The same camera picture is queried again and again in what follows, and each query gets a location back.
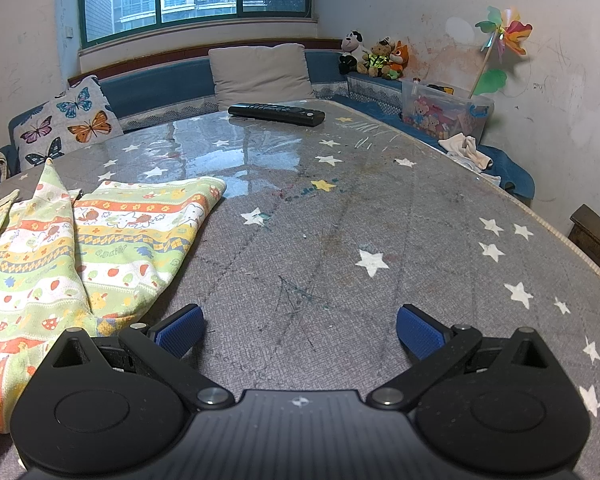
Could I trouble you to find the orange fox plush toy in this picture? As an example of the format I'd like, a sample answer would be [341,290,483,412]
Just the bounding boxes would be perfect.
[382,41,412,81]

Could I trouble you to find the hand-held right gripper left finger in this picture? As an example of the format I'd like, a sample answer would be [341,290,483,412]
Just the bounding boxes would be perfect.
[42,304,235,411]

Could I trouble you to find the white crumpled cloth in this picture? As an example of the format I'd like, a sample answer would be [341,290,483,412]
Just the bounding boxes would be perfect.
[439,132,494,172]

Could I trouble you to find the green orange printed garment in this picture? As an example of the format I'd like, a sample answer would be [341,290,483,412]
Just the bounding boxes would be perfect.
[0,157,228,453]

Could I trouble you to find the brown bear plush toy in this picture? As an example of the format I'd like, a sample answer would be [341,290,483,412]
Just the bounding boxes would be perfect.
[362,37,396,78]

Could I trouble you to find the blue bench sofa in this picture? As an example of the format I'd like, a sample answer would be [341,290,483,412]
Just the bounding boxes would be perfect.
[0,37,536,201]

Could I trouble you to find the panda plush toy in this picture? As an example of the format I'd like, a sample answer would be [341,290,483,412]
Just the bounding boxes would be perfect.
[338,31,371,75]

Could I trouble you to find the beige pillow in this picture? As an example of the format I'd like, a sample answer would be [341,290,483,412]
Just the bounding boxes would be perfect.
[208,43,317,111]

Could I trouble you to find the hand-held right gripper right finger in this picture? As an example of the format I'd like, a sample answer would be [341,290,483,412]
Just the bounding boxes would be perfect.
[371,304,561,411]

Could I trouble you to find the black remote control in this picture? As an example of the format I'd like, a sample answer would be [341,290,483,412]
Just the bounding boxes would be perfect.
[228,103,327,127]

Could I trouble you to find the butterfly print pillow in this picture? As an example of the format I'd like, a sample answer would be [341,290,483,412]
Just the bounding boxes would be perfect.
[12,75,126,171]

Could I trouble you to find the clear plastic toy box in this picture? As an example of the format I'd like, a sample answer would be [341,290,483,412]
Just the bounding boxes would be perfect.
[401,78,496,142]

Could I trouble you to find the colourful pinwheel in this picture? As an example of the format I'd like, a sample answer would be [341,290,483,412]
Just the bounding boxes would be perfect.
[467,6,534,101]

